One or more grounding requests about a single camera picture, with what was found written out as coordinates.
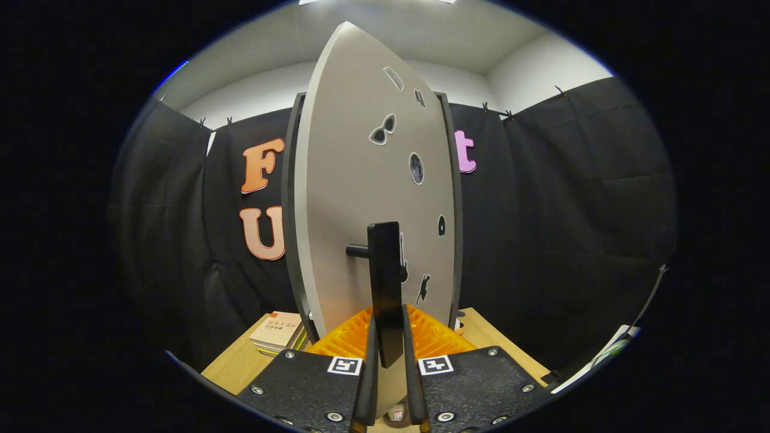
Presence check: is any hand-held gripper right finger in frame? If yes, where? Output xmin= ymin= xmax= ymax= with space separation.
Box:
xmin=402 ymin=304 xmax=551 ymax=433

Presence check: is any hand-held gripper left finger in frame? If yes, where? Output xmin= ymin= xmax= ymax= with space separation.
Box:
xmin=238 ymin=306 xmax=380 ymax=433

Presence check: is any brown fuzzy shoe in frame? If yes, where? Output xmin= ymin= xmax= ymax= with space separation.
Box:
xmin=382 ymin=404 xmax=413 ymax=429

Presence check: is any black door handle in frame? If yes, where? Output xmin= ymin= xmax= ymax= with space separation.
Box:
xmin=346 ymin=221 xmax=405 ymax=369

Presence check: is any dark grey shoe cabinet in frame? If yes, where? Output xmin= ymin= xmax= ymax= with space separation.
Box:
xmin=282 ymin=90 xmax=464 ymax=345

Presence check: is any beige shoe cabinet door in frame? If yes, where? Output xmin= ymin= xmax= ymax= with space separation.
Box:
xmin=294 ymin=21 xmax=458 ymax=420

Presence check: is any beige book orange label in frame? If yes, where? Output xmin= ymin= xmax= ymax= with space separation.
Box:
xmin=250 ymin=311 xmax=304 ymax=349

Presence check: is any dark stand with white parts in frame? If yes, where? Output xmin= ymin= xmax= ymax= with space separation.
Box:
xmin=550 ymin=265 xmax=670 ymax=395

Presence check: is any black backdrop cloth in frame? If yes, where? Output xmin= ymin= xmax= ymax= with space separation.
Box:
xmin=111 ymin=77 xmax=677 ymax=385

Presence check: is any wide ceiling light panel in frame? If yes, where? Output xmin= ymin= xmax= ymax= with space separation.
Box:
xmin=299 ymin=0 xmax=456 ymax=5

